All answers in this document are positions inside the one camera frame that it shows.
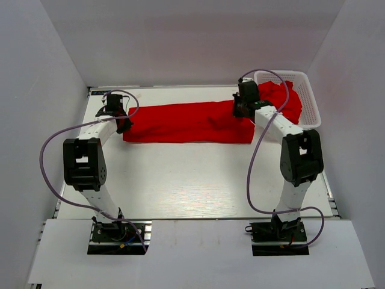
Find red t shirt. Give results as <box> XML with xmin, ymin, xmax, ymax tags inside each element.
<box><xmin>123</xmin><ymin>100</ymin><xmax>254</xmax><ymax>145</ymax></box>

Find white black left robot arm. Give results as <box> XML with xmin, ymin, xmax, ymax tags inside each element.
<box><xmin>63</xmin><ymin>91</ymin><xmax>133</xmax><ymax>240</ymax></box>

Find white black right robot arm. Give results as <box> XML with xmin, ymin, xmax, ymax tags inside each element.
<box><xmin>233</xmin><ymin>78</ymin><xmax>324</xmax><ymax>240</ymax></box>

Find red shirts in basket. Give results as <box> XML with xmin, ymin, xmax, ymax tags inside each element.
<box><xmin>258</xmin><ymin>81</ymin><xmax>303</xmax><ymax>125</ymax></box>

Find blue table label sticker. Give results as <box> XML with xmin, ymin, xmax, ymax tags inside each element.
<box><xmin>91</xmin><ymin>90</ymin><xmax>108</xmax><ymax>96</ymax></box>

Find white plastic laundry basket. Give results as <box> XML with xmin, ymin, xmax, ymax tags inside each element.
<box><xmin>254</xmin><ymin>70</ymin><xmax>322</xmax><ymax>127</ymax></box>

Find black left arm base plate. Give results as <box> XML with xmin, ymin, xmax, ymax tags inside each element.
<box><xmin>87</xmin><ymin>217</ymin><xmax>152</xmax><ymax>256</ymax></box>

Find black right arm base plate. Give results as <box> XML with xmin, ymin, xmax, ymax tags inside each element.
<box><xmin>245</xmin><ymin>222</ymin><xmax>309</xmax><ymax>256</ymax></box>

